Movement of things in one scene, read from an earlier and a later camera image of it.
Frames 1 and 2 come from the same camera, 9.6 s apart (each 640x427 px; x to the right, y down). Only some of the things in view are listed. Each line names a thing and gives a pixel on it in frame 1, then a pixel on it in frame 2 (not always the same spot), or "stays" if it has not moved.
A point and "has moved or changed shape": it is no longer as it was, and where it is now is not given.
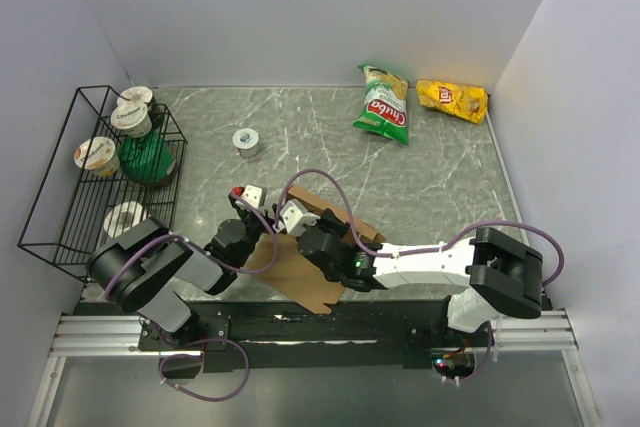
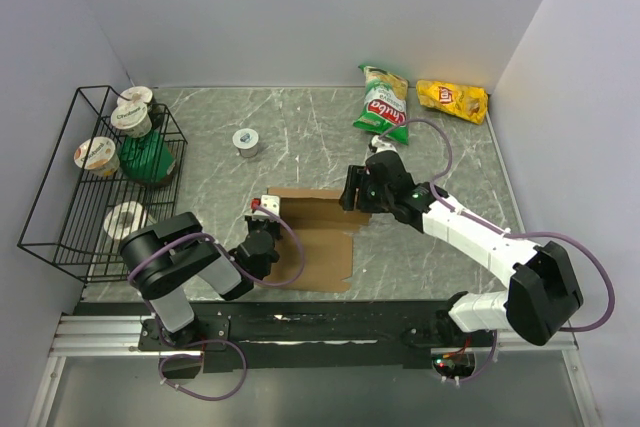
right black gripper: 329,220 → 355,180
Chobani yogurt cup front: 101,159 stays
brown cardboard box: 295,274 has moved or changed shape
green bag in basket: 147,159 stays
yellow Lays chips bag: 466,102 stays
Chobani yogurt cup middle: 132,118 stays
